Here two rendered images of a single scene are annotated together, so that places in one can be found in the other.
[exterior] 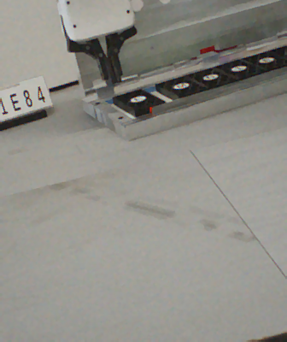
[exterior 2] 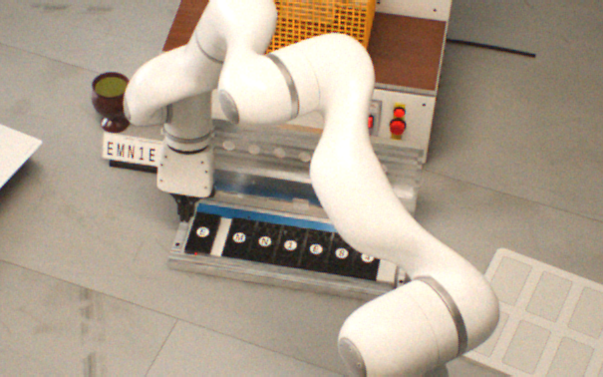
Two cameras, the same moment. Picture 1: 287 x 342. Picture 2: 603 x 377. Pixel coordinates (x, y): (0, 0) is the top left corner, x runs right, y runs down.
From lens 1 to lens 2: 1.63 m
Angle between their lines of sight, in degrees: 35
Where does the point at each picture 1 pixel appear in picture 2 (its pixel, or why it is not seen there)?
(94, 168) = (121, 287)
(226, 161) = (176, 354)
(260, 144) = (210, 352)
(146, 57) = (246, 186)
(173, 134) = (193, 285)
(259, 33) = not seen: hidden behind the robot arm
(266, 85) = (285, 280)
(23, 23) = not seen: hidden behind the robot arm
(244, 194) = not seen: outside the picture
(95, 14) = (178, 181)
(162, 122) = (196, 268)
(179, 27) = (281, 178)
